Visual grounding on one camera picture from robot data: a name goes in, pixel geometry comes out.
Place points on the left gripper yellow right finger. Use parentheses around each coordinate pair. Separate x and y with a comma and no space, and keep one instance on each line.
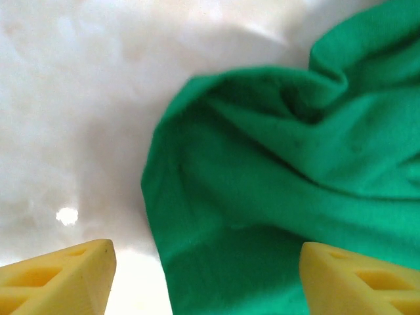
(361,285)

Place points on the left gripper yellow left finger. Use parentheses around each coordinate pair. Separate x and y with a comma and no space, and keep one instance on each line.
(49,282)

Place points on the green t-shirt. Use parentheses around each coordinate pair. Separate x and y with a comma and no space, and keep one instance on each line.
(262,170)

